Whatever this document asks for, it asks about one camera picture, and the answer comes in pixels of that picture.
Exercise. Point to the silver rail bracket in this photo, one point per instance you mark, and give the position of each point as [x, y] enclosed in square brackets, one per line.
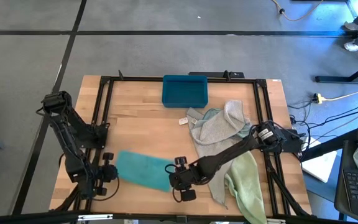
[95, 217]
[275, 221]

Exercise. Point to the white paper card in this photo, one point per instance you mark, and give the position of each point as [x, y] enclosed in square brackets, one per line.
[183, 121]

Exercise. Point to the black table frame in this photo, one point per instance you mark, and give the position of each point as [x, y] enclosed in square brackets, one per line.
[135, 78]

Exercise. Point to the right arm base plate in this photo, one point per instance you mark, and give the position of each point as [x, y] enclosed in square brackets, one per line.
[294, 144]

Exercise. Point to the green microfiber towel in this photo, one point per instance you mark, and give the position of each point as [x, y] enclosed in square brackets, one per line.
[247, 186]

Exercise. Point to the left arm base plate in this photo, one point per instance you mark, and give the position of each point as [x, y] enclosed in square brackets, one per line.
[99, 143]

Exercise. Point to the light blue microfiber towel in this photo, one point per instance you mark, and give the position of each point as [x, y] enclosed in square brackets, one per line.
[209, 116]

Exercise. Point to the blue plastic bin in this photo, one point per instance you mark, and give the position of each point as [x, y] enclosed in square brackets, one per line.
[185, 91]

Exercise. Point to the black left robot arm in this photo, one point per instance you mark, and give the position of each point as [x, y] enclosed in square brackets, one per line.
[68, 143]

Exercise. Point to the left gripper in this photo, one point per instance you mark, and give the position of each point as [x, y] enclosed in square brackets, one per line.
[109, 174]

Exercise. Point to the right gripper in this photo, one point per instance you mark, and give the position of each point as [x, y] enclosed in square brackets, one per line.
[183, 180]

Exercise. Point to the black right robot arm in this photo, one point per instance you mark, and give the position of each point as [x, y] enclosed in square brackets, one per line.
[228, 155]

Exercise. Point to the grey waffle towel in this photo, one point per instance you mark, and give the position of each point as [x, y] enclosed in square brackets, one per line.
[210, 147]
[225, 124]

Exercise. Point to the black bar behind table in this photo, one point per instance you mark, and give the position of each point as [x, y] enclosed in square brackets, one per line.
[210, 74]

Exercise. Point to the black stand leg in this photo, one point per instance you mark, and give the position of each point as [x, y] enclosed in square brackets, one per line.
[331, 79]

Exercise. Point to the teal microfiber towel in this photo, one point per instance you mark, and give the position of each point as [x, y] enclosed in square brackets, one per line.
[141, 169]

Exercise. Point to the person's shoe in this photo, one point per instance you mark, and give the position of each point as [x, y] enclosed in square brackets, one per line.
[356, 46]
[356, 27]

